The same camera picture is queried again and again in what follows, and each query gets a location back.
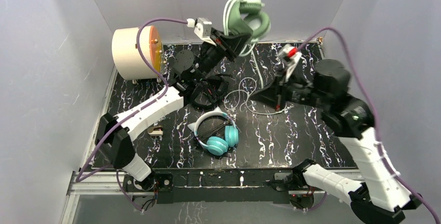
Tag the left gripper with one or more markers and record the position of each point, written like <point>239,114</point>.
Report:
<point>224,43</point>

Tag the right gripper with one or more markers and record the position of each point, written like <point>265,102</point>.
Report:
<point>275,91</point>

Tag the black headphones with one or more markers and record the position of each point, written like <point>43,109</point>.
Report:
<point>214,87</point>

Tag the teal cat-ear headphones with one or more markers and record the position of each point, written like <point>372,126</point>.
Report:
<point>219,139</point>

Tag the green headphones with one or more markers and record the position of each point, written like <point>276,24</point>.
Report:
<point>246,17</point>

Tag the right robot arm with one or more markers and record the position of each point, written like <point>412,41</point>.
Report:
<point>379,197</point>

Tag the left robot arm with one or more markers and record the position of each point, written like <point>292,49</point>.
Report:
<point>116,132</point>

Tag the cream cylindrical drum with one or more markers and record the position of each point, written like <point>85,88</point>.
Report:
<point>126,57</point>

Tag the small tan white clip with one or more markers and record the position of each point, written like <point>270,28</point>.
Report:
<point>155,131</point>

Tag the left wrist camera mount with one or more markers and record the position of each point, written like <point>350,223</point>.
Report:
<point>202,29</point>

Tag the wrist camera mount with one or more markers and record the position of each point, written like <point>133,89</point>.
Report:
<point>202,29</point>
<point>291,57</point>

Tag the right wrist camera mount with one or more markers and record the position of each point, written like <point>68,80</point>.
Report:
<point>291,57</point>

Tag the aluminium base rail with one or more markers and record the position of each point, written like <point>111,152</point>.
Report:
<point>175,185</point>

